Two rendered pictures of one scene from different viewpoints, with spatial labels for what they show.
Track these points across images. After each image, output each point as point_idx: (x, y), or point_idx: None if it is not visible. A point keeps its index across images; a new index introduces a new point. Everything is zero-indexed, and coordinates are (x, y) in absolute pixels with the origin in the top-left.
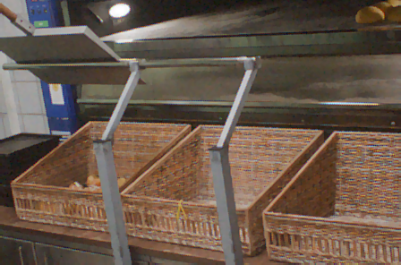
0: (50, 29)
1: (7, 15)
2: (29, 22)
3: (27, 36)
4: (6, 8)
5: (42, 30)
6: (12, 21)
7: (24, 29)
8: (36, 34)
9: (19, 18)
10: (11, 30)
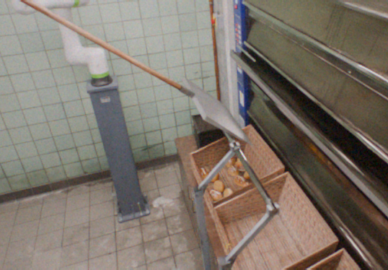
0: (197, 102)
1: (174, 87)
2: (190, 92)
3: None
4: (174, 84)
5: (195, 99)
6: (179, 90)
7: (186, 94)
8: (192, 99)
9: (182, 89)
10: (189, 86)
